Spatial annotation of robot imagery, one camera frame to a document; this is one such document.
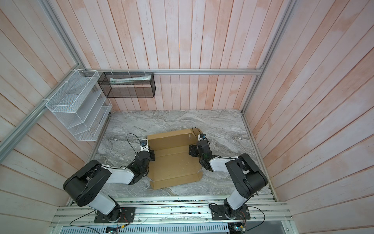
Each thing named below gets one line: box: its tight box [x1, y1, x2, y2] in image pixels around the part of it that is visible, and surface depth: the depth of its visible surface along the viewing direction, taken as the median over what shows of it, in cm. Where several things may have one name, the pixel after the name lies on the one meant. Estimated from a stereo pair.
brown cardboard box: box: [146, 128, 204, 190], surface depth 89 cm
